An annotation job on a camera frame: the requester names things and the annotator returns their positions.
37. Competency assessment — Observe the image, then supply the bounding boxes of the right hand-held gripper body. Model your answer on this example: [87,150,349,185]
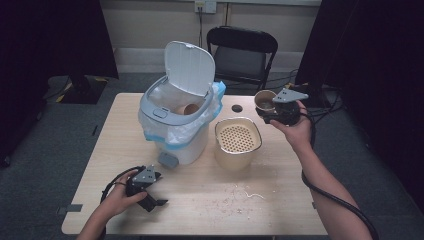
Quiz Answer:
[270,87,310,127]

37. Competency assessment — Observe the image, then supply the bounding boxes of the spilled food scraps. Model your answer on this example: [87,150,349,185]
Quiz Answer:
[218,182,278,222]

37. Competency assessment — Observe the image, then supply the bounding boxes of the black floor cables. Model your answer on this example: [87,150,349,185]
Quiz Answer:
[264,68,345,140]

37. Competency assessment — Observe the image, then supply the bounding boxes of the black folding chair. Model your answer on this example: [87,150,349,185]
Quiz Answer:
[205,25,279,96]

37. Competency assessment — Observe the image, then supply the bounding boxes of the black wall socket cable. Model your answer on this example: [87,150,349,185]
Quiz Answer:
[197,7,205,48]

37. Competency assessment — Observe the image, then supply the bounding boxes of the brown paper cup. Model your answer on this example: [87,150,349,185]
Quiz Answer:
[253,89,279,117]
[175,102,201,116]

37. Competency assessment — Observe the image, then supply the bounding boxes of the white trash can grey lid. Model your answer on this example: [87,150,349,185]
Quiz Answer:
[137,40,217,170]

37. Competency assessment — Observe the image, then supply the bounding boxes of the dark curtain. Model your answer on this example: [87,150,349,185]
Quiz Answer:
[294,0,424,216]
[0,0,120,168]

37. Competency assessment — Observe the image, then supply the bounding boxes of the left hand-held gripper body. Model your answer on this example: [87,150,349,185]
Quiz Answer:
[125,164,163,198]

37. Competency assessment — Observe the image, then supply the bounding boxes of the white wall socket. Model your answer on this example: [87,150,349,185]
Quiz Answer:
[194,0,218,15]

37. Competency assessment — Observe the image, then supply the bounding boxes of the beige strainer basket container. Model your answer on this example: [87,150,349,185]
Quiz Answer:
[213,116,263,172]

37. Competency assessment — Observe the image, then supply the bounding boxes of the person's right hand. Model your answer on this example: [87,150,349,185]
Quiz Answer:
[269,99,313,152]

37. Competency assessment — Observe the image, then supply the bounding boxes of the grey tape strip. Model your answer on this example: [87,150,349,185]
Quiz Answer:
[56,203,84,215]

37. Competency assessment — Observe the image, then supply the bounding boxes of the person's left hand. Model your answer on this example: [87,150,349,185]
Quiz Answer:
[99,170,148,219]

